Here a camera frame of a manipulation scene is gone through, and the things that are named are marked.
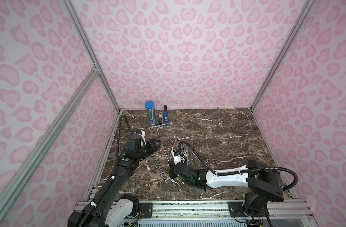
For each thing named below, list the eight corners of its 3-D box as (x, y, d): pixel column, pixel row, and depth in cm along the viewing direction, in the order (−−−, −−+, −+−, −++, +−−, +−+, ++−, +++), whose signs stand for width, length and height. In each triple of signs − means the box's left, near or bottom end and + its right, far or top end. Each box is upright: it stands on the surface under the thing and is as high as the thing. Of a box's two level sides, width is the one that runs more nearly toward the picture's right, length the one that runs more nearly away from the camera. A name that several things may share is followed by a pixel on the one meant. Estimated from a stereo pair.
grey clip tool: (159, 129, 110) (158, 125, 106) (159, 115, 119) (158, 111, 115) (163, 128, 110) (162, 124, 106) (163, 115, 119) (162, 111, 115)
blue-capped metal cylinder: (149, 125, 112) (144, 107, 96) (150, 119, 116) (145, 100, 101) (156, 125, 112) (153, 107, 96) (157, 119, 116) (154, 100, 101)
